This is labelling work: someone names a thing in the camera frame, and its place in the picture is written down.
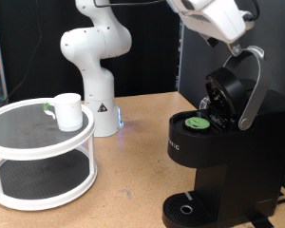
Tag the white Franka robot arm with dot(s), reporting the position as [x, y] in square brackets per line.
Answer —
[98, 88]

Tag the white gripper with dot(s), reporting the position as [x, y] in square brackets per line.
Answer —
[218, 20]

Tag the black backdrop curtain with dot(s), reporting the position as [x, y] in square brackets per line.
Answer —
[148, 63]

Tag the black Keurig coffee machine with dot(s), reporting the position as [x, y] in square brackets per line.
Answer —
[243, 164]

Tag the white two-tier turntable rack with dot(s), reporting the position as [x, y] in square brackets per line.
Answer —
[28, 126]

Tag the dark grey partition panel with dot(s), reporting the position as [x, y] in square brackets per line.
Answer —
[275, 31]

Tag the green topped coffee pod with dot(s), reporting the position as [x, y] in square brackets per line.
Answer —
[198, 122]

